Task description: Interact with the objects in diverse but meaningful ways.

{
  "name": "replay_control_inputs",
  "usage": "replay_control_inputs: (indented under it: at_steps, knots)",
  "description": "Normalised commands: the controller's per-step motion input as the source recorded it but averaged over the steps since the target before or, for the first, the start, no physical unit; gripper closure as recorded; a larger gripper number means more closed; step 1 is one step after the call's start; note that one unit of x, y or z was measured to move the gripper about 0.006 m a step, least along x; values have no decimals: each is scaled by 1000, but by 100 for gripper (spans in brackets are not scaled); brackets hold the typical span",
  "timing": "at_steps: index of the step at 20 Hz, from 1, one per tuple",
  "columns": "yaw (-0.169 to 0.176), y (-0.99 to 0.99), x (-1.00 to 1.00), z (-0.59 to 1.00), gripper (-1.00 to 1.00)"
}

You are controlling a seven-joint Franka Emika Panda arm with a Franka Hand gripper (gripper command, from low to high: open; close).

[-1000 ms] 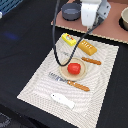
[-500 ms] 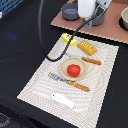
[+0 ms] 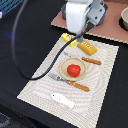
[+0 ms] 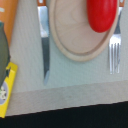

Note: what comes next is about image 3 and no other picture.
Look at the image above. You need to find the orange bread loaf toy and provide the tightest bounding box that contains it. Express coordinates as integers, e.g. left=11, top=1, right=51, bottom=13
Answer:
left=77, top=40, right=97, bottom=56

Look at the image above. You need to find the beige bowl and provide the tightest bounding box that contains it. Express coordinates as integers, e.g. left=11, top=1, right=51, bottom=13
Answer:
left=121, top=7, right=128, bottom=30

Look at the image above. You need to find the round beige plate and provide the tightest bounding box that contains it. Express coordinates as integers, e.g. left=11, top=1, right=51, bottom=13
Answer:
left=59, top=57, right=87, bottom=81

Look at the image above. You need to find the white ghost-shaped toy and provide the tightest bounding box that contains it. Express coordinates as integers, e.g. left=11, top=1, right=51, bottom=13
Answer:
left=51, top=93, right=75, bottom=108

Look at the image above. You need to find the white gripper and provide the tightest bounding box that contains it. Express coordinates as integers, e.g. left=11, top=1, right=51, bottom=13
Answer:
left=65, top=0, right=108, bottom=36

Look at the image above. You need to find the red toy tomato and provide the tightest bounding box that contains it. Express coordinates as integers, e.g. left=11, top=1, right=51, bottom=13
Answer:
left=67, top=64, right=81, bottom=77

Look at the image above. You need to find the beige woven placemat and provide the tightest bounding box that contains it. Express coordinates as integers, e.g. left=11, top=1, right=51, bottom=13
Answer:
left=17, top=40, right=118, bottom=128

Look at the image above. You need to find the yellow butter box toy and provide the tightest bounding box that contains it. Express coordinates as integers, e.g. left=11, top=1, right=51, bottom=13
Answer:
left=62, top=33, right=77, bottom=46

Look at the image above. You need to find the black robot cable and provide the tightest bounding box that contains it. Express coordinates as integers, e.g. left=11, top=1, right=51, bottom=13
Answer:
left=11, top=0, right=96, bottom=82

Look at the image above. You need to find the knife with orange handle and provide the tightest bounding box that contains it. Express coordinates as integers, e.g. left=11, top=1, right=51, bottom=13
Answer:
left=63, top=52, right=102, bottom=65

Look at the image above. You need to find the fork with orange handle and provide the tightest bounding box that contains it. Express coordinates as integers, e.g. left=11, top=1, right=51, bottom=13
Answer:
left=48, top=73, right=90, bottom=91

